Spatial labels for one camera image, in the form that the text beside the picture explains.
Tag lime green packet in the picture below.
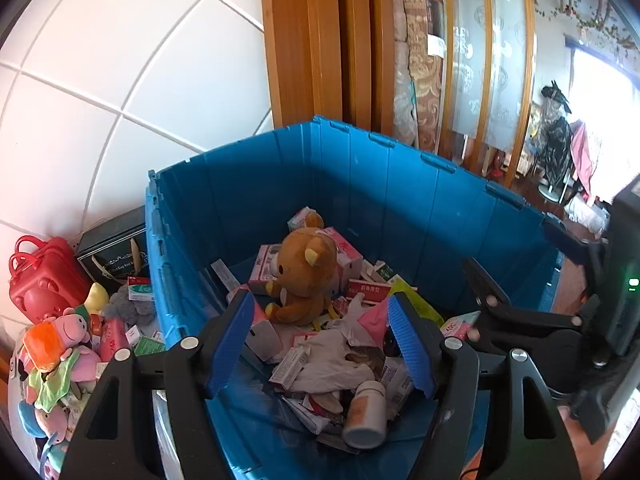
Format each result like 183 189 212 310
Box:
387 280 445 331

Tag wooden door frame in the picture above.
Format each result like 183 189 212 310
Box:
260 0 416 146

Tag crumpled white plastic bag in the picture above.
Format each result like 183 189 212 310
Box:
290 327 377 393

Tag black gift box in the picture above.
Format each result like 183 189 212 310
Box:
76 206 151 283

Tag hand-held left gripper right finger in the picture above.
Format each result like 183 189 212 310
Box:
387 294 581 480

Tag brown teddy bear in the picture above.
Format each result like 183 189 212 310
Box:
265 211 340 326

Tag red bear-shaped case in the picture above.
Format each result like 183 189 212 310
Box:
7 235 91 325

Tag frosted glass sliding door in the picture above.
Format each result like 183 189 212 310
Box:
410 0 538 186

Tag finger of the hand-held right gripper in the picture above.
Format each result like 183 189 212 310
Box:
541 211 608 292
461 257 607 361

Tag blue plastic crate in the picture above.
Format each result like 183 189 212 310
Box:
145 115 563 480

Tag rolled patterned carpet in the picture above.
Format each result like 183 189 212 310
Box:
398 0 447 151

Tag white pill bottle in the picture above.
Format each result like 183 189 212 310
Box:
342 380 388 450

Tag vine wall decoration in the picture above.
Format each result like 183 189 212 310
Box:
532 0 626 48

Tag black garment on stand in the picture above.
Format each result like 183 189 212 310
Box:
530 80 576 201

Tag pink cloth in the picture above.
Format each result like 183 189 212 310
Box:
570 120 608 201

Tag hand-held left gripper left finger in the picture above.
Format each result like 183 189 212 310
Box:
59 290 257 480

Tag green white carton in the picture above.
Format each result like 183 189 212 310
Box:
127 276 156 302

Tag pile of small medicine boxes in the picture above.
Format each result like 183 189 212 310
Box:
210 206 481 448

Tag pile of plush toys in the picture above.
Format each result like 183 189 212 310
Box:
17 282 161 480

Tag pink tissue packet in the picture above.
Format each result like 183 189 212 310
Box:
99 317 127 362

